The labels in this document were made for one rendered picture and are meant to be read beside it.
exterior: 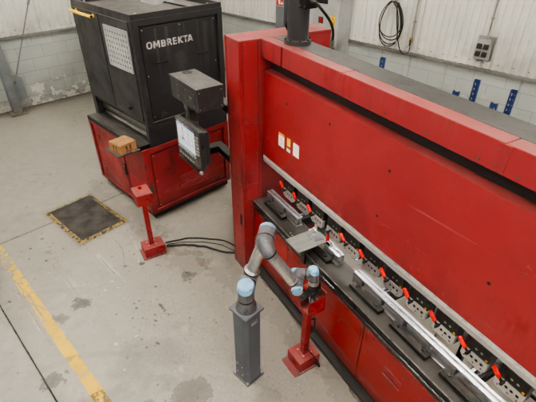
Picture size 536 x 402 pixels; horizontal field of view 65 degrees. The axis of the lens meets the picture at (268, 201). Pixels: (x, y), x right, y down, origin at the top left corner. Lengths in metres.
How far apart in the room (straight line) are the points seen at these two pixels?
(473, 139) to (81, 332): 3.47
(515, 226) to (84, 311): 3.60
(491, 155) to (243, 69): 1.98
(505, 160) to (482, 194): 0.21
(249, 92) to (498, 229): 2.10
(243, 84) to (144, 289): 2.23
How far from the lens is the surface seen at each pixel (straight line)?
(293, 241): 3.23
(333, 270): 3.20
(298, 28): 3.13
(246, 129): 3.52
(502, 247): 2.15
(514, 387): 2.51
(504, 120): 2.20
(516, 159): 1.96
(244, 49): 3.31
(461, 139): 2.08
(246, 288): 2.87
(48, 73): 9.35
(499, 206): 2.08
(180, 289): 4.32
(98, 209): 5.65
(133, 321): 4.16
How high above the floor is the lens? 3.05
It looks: 34 degrees down
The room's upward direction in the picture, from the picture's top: straight up
